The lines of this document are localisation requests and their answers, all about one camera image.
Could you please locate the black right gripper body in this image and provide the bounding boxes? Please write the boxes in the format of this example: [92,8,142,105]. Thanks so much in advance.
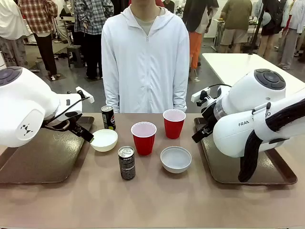
[196,96,217,131]

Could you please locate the white side table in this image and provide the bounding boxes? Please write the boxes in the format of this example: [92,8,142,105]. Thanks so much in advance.
[202,52,305,101]

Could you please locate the person's right forearm white sleeve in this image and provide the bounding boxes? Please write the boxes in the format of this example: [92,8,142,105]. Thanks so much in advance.
[102,76,120,114]

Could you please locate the person's left forearm white sleeve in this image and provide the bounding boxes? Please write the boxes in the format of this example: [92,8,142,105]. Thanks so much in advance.
[172,76,189,113]

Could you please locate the white lab bench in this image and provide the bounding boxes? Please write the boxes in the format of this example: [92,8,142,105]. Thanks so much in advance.
[213,18,226,52]

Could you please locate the cream white bowl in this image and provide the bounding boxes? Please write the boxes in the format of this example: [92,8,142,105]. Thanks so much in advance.
[90,129,119,153]

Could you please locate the bystander in red plaid shirt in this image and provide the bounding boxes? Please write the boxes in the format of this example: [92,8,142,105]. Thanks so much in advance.
[18,0,59,78]

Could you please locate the person in white hoodie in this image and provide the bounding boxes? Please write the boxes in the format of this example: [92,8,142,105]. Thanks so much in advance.
[101,0,191,114]

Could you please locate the bystander in pale shirt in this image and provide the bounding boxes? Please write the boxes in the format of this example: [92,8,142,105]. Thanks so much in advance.
[285,0,305,58]

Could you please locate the bystander in olive shirt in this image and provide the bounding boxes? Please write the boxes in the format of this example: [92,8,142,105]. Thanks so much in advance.
[219,0,253,53]

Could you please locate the black Pepsi can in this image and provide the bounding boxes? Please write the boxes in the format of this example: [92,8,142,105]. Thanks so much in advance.
[101,105,117,131]
[118,146,136,181]

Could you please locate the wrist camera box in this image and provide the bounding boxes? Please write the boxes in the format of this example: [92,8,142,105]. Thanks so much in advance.
[75,86,95,104]
[191,87,212,104]

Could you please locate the black tripod pole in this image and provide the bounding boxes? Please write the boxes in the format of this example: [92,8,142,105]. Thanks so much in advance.
[243,9,266,56]

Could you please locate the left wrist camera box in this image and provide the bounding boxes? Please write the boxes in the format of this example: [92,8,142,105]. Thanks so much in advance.
[75,86,95,104]

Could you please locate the grey step stool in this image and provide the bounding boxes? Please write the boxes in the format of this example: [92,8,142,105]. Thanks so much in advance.
[66,44,83,68]

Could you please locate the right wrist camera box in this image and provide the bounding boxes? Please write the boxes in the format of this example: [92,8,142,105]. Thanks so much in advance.
[191,87,212,104]

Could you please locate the bystander in orange trousers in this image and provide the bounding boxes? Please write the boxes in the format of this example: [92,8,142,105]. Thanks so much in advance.
[183,0,219,70]

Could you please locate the brown plastic tray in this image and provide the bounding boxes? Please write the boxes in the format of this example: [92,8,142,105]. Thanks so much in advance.
[193,116,298,186]
[0,116,95,184]

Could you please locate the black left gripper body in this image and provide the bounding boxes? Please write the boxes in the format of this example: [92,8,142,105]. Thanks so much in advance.
[62,110,83,133]

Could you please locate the red plastic cup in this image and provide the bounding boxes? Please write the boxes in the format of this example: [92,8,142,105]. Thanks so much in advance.
[163,109,186,140]
[130,121,157,156]

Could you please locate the bystander in dark clothes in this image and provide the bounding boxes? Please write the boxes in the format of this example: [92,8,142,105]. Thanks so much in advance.
[256,0,291,70]

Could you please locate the bystander in blue plaid shirt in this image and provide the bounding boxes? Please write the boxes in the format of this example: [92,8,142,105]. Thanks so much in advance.
[72,0,114,80]

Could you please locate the black braided cable sleeve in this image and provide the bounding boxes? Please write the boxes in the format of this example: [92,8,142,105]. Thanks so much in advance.
[238,97,305,183]

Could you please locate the bystander in white shirt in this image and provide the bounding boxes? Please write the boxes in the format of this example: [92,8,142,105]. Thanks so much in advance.
[0,0,31,69]

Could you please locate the grey white bowl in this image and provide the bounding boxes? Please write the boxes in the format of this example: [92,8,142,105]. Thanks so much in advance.
[160,146,193,174]

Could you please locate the black thin camera cable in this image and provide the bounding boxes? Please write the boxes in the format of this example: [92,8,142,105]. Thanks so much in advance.
[54,96,91,120]

